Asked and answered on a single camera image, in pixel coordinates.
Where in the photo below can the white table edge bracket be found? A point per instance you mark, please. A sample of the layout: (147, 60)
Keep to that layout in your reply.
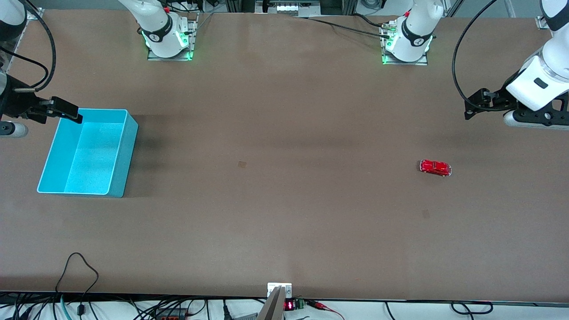
(273, 286)

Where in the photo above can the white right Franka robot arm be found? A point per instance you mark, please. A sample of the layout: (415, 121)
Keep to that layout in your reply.
(162, 31)

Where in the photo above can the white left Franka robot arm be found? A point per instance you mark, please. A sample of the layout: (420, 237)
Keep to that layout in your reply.
(413, 31)

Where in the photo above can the red beetle toy car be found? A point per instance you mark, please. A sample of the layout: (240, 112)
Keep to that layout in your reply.
(435, 167)

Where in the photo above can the blue plastic storage box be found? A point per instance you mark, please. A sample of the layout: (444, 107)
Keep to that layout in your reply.
(89, 160)

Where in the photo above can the red LED display module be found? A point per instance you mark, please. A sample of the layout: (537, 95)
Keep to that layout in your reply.
(290, 305)

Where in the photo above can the lit white device panel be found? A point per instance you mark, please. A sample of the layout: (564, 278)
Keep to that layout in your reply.
(289, 7)

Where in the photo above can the aluminium frame profile with bracket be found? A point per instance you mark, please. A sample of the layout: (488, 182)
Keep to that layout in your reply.
(543, 22)
(17, 44)

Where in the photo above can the aluminium frame post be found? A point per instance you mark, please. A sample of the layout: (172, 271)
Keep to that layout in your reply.
(350, 6)
(235, 5)

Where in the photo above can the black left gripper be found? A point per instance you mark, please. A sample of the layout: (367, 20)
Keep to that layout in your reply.
(498, 101)

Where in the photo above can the grey aluminium bar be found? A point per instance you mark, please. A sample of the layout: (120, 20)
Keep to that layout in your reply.
(273, 306)

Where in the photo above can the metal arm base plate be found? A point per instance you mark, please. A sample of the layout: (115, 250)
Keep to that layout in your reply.
(155, 58)
(422, 62)

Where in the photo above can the black left camera mount bracket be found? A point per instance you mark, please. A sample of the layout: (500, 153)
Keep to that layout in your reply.
(546, 116)

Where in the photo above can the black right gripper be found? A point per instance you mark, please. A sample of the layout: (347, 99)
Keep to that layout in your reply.
(17, 103)

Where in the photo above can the black orange power strip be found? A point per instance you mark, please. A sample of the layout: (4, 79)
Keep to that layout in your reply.
(171, 314)

